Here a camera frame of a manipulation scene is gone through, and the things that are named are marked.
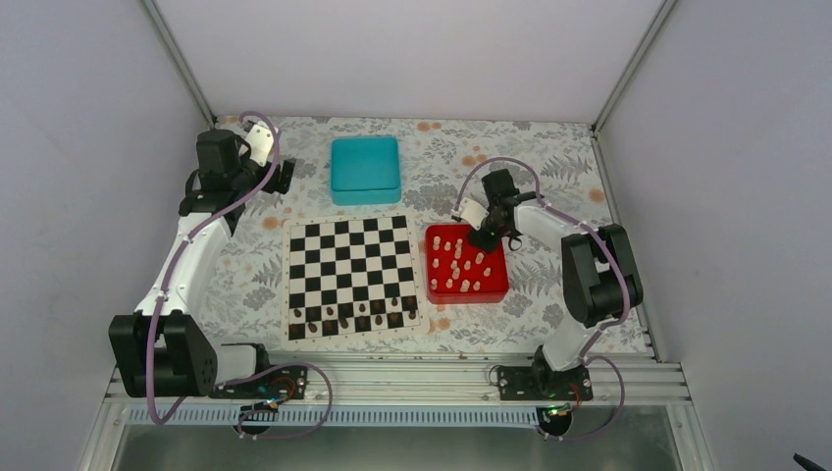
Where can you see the teal plastic box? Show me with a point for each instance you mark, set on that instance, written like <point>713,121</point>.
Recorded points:
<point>365,170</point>

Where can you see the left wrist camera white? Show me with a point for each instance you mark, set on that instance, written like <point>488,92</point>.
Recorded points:
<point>261,142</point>

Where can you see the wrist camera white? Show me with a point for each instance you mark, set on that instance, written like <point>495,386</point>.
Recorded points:
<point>472,213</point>
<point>261,142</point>

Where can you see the black white chessboard mat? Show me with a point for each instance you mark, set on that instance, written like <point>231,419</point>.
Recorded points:
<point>343,261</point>

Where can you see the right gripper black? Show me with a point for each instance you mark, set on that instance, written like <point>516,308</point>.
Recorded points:
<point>486,245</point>

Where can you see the aluminium rail frame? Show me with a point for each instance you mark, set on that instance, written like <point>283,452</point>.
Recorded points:
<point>465,379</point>

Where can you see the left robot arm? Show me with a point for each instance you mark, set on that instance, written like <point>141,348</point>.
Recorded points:
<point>162,341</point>

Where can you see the floral patterned tablecloth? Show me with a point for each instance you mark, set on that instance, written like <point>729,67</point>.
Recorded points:
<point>438,160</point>

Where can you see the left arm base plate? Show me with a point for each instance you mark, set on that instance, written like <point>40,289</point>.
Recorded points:
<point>278,385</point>

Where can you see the red plastic tray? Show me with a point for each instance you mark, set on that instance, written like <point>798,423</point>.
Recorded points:
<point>493,288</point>

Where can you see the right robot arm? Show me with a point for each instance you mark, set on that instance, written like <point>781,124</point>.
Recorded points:
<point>600,277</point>

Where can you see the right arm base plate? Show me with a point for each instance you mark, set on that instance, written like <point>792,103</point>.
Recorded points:
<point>521,383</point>

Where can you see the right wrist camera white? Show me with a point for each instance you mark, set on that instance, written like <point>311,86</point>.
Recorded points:
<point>472,213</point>

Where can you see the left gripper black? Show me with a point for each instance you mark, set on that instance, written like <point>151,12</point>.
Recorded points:
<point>283,184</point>

